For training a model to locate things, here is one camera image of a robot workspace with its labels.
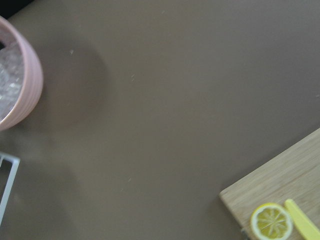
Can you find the pink ribbed bowl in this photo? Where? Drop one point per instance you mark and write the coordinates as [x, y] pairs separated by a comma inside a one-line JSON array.
[[32, 82]]

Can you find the wooden cutting board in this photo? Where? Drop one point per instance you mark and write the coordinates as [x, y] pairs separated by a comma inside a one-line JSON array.
[[293, 174]]

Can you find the yellow plastic knife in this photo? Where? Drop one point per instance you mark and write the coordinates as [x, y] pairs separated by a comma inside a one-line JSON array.
[[307, 229]]

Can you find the lemon slice near handle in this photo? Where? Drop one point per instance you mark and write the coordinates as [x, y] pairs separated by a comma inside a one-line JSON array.
[[271, 221]]

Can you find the white wire rack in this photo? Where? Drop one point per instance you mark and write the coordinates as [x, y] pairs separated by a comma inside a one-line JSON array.
[[15, 162]]

